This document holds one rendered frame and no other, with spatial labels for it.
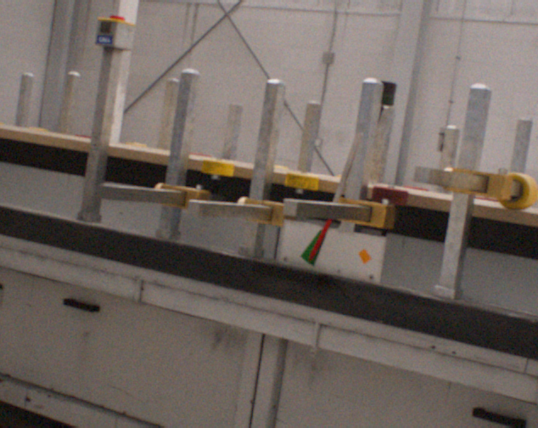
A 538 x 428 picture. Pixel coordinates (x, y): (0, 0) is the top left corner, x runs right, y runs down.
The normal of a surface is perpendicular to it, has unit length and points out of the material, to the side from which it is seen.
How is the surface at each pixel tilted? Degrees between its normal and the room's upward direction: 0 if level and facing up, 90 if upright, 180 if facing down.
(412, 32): 90
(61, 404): 90
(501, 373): 90
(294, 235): 90
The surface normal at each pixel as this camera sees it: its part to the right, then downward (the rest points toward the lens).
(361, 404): -0.54, -0.04
